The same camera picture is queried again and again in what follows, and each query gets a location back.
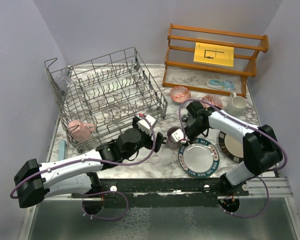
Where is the wooden shelf rack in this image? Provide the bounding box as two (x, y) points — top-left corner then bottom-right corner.
(162, 23), (269, 98)

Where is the clear octagonal glass tumbler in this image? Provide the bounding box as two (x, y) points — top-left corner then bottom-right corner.
(54, 73), (73, 93)

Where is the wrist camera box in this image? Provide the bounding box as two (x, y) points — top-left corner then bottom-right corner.
(170, 128), (188, 144)
(137, 115), (157, 136)

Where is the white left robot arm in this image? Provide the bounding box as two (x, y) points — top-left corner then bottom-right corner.
(10, 114), (163, 209)

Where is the red patterned bowl near mug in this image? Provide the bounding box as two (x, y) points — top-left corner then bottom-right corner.
(169, 85), (191, 104)

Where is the purple glass mug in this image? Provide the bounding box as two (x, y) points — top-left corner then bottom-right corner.
(165, 126), (181, 150)

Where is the grey wire dish rack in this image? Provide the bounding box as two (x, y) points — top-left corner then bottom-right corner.
(44, 47), (168, 153)

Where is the dark rimmed beige plate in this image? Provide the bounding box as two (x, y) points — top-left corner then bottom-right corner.
(218, 131), (244, 163)

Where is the red patterned bowl far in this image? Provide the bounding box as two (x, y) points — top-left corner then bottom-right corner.
(201, 94), (223, 109)

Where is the pink mug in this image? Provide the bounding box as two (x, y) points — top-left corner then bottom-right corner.
(67, 120), (97, 143)

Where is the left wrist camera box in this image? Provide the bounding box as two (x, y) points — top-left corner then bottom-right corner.
(137, 115), (157, 136)

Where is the green rimmed white plate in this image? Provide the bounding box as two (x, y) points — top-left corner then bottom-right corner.
(177, 138), (220, 178)

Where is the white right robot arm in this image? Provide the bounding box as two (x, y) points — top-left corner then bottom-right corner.
(181, 99), (287, 196)

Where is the yellow book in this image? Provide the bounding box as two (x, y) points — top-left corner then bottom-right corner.
(193, 42), (234, 67)

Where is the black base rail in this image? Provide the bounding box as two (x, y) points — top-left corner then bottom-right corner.
(72, 173), (249, 208)

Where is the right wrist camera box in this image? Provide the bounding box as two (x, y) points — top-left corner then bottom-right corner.
(170, 128), (188, 144)

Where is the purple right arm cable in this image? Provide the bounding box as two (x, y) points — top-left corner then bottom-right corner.
(177, 99), (290, 218)

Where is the white speckled mug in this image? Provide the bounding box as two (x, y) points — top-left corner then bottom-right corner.
(226, 92), (247, 116)

